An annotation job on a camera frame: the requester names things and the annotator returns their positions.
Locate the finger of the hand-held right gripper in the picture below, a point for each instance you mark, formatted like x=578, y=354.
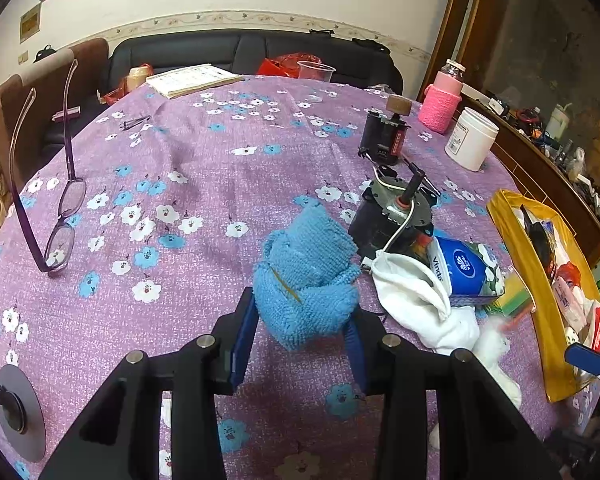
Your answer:
x=587, y=358

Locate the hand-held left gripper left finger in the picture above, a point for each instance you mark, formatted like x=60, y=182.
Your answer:
x=242, y=340

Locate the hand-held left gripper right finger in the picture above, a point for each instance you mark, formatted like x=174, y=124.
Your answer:
x=357, y=355

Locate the yellow box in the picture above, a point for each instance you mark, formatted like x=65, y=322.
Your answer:
x=545, y=320

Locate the blue towel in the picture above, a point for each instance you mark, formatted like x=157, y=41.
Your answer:
x=305, y=280

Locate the white fluffy cloth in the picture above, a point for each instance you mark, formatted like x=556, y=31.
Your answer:
x=495, y=355

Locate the yellow green sponge pack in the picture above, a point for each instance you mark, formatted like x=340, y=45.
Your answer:
x=515, y=295

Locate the black packet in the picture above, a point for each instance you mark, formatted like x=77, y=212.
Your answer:
x=537, y=235

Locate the blue floral tissue pack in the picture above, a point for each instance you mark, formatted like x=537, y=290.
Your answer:
x=460, y=265

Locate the black electric motor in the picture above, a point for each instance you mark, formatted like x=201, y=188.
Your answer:
x=380, y=220

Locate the purple eyeglasses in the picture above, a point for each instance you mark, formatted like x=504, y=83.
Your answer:
x=57, y=255

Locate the wooden cabinet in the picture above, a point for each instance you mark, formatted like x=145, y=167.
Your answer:
x=530, y=160

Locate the black device with wooden knob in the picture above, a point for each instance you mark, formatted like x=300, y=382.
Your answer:
x=380, y=140

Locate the grey disc with black clamp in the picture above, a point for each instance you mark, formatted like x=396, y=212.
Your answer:
x=30, y=390

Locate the black hair clip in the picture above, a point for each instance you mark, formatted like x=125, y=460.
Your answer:
x=137, y=122

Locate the white plastic jar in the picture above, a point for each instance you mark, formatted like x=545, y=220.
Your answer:
x=470, y=140

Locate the bottle with pink knitted sleeve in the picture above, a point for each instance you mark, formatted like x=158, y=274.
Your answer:
x=440, y=107

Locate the paper booklet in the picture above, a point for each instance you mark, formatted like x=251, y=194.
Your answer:
x=195, y=79

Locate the clear plastic cup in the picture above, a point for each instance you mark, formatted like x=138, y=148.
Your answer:
x=316, y=72

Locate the orange lidded jar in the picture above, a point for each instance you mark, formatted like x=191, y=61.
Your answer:
x=139, y=77

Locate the pink case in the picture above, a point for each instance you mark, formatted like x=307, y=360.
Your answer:
x=67, y=113

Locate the black sofa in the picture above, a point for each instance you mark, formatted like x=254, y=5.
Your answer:
x=190, y=52

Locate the black bag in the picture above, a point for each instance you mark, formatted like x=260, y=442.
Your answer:
x=372, y=45

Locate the brown chair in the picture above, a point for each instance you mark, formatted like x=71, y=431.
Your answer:
x=2, y=120
x=90, y=60

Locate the yellow wall plaque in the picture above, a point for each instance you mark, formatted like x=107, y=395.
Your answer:
x=30, y=22

